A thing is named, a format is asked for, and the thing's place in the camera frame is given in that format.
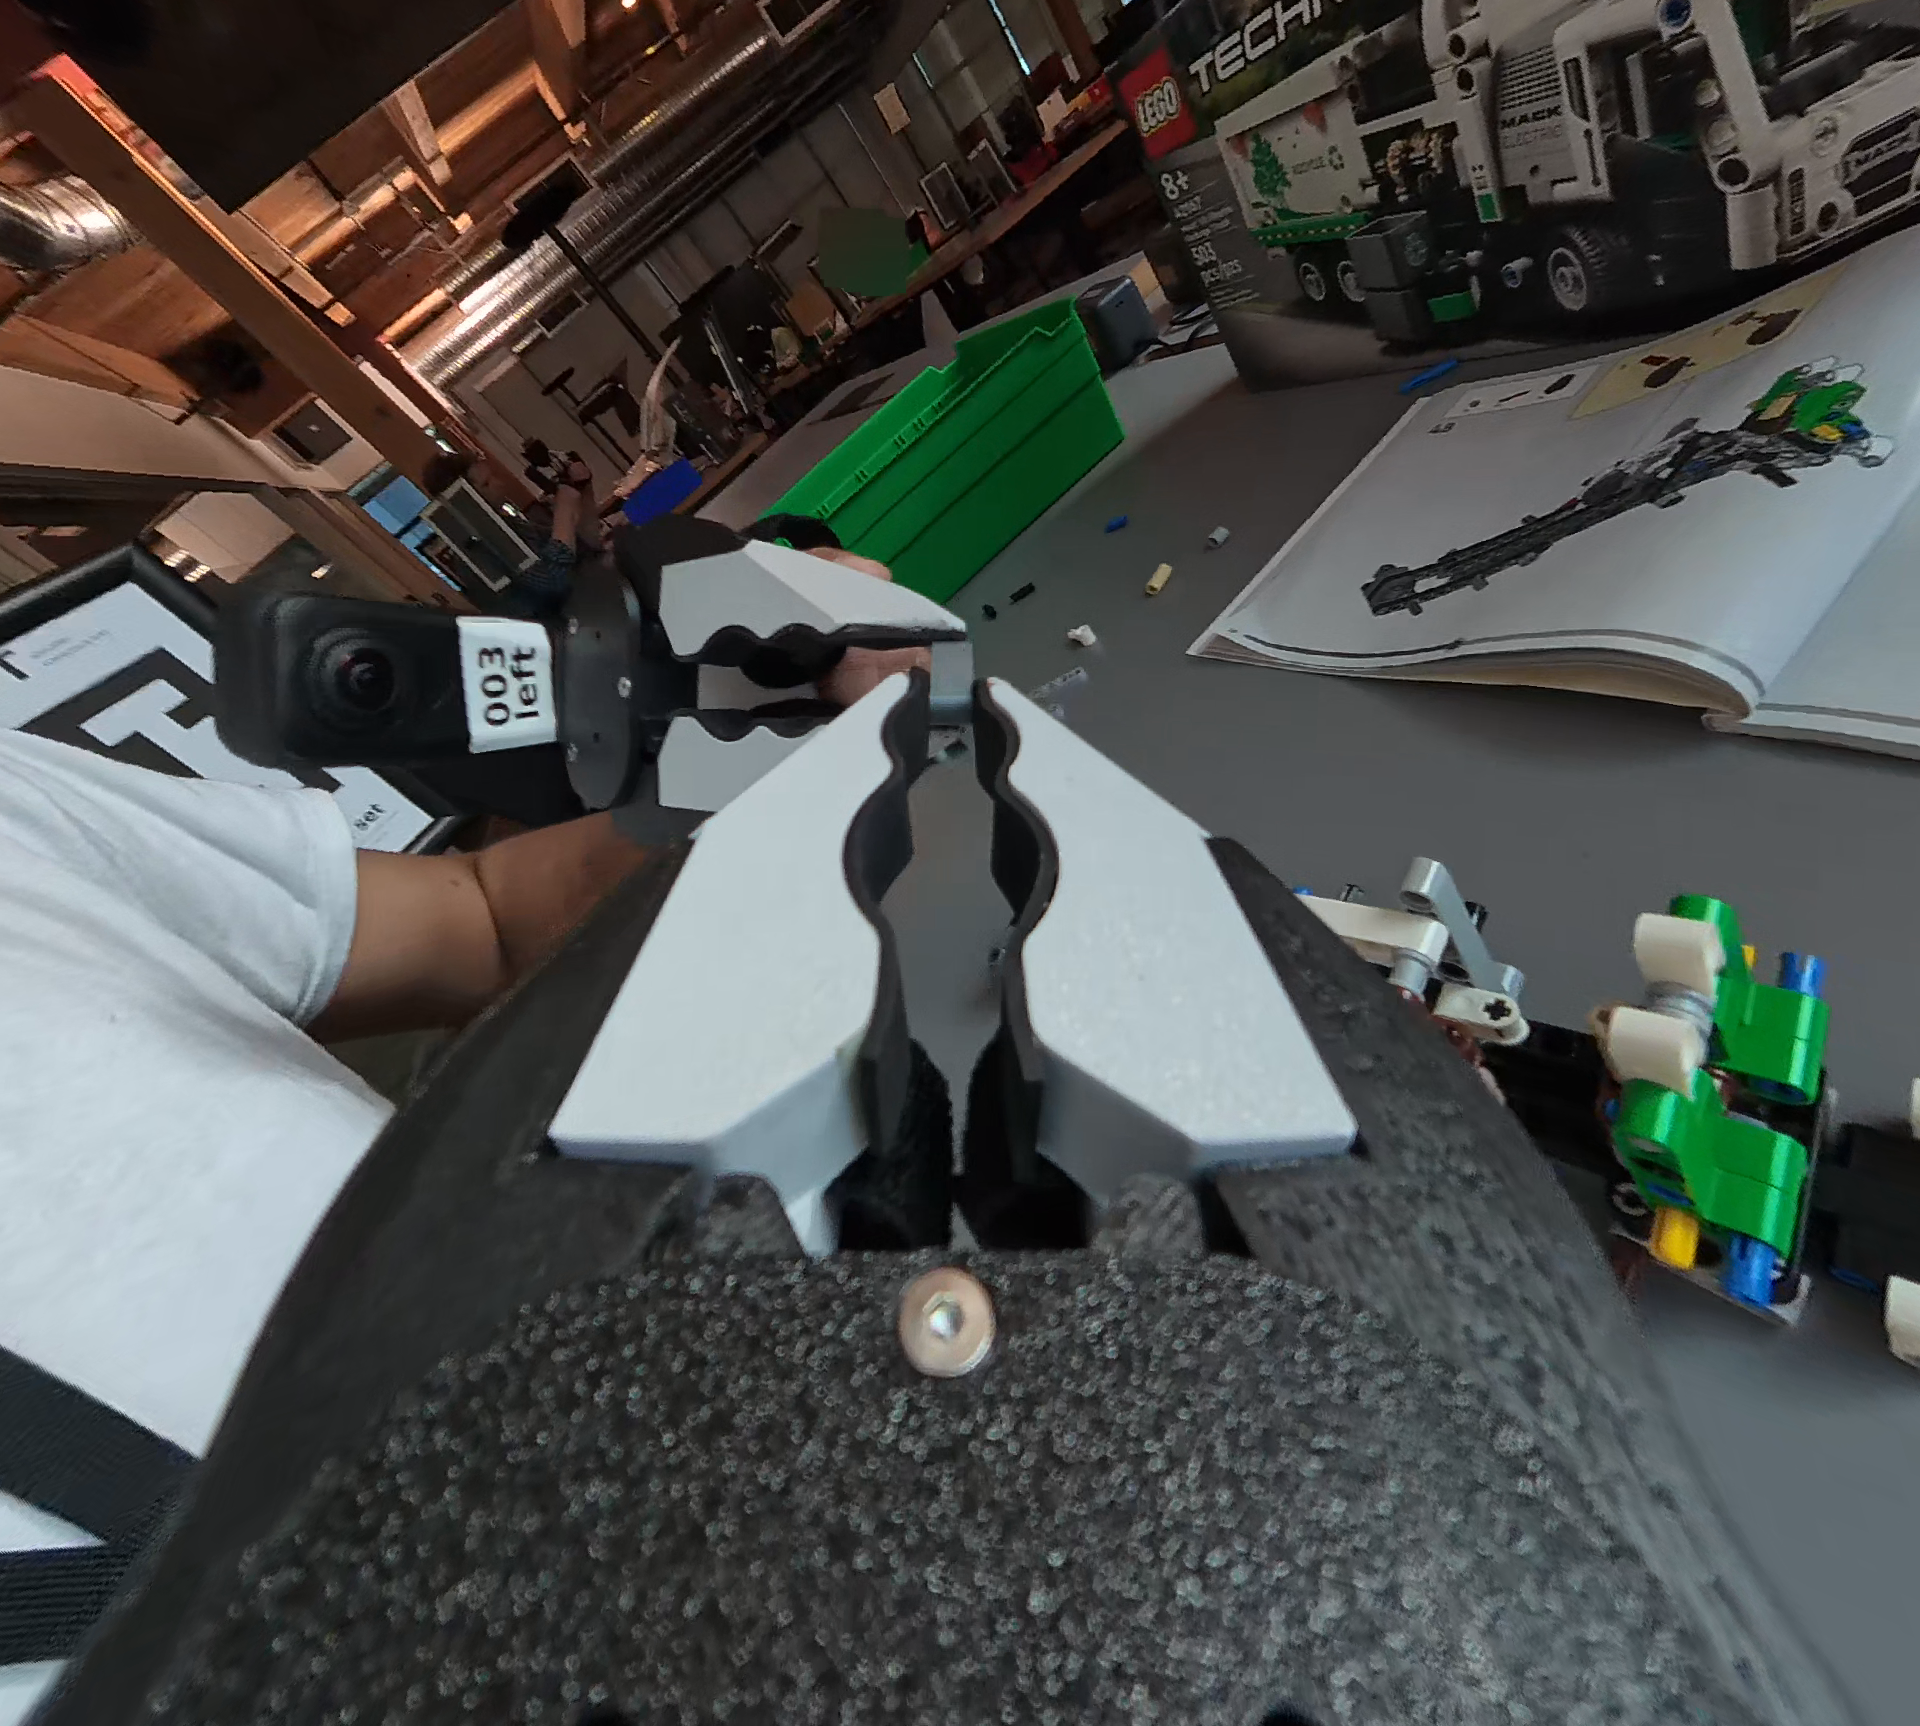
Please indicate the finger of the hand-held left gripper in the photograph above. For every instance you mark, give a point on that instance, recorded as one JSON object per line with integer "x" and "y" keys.
{"x": 796, "y": 601}
{"x": 722, "y": 753}

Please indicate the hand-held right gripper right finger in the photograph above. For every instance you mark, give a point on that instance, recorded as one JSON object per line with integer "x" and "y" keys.
{"x": 1170, "y": 1007}

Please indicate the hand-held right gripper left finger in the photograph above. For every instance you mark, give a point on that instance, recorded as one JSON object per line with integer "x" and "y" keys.
{"x": 704, "y": 1007}

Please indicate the grey lego beam piece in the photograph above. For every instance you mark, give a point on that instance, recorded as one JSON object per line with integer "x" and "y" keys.
{"x": 949, "y": 697}

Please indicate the partly built lego model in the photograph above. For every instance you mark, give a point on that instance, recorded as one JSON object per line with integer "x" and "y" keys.
{"x": 1726, "y": 1155}

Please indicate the person's left forearm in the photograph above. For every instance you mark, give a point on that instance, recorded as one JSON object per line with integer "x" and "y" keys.
{"x": 496, "y": 901}

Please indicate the blue lego pin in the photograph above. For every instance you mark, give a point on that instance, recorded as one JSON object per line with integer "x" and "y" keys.
{"x": 1432, "y": 374}

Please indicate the lego set box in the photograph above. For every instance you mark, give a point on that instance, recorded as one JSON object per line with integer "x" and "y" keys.
{"x": 1501, "y": 107}

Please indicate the person's left hand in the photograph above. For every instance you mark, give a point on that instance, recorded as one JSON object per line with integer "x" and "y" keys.
{"x": 869, "y": 676}

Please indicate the green plastic bin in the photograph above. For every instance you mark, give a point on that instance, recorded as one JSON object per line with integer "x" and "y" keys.
{"x": 975, "y": 451}

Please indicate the black framed white sign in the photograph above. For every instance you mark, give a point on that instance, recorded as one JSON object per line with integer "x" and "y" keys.
{"x": 92, "y": 690}

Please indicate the person in white shirt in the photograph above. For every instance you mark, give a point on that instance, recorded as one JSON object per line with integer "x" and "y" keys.
{"x": 164, "y": 1038}

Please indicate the grey storage box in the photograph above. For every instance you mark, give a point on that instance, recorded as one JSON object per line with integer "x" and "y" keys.
{"x": 1123, "y": 319}

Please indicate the open instruction booklet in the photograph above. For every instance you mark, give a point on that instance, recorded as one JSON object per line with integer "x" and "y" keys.
{"x": 1575, "y": 556}

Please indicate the silver ventilation duct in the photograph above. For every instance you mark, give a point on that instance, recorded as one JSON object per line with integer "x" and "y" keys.
{"x": 496, "y": 316}

